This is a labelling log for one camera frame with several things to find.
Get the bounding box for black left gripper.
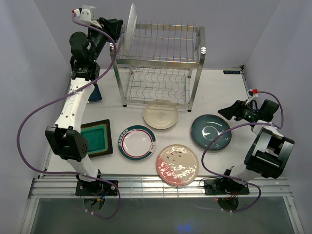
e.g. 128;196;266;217
88;18;123;63

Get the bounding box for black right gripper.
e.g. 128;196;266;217
218;99;260;122

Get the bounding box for red and teal plate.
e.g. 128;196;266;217
124;3;137;55

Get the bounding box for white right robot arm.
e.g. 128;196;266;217
218;99;294;194

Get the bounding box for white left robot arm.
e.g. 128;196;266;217
45;18;123;195

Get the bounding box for stainless steel dish rack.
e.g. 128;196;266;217
110;23;206;112

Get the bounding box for dark blue irregular dish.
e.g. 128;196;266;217
88;83;102;102

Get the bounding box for dark teal blossom plate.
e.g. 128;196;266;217
191;114;232;151

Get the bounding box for cream bear plate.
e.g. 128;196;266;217
143;99;178;130

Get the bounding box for cream and pink branch plate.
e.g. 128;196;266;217
156;144;199;187

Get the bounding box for white green red rimmed plate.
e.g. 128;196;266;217
117;125;156;160

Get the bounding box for square black teal plate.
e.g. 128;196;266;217
81;119;113;158

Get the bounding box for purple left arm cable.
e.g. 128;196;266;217
16;12;122;220

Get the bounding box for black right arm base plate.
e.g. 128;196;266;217
203;178;250;195

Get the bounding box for aluminium front rail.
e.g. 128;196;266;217
29;176;293;199

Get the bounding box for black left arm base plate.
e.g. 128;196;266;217
75;180;117;196

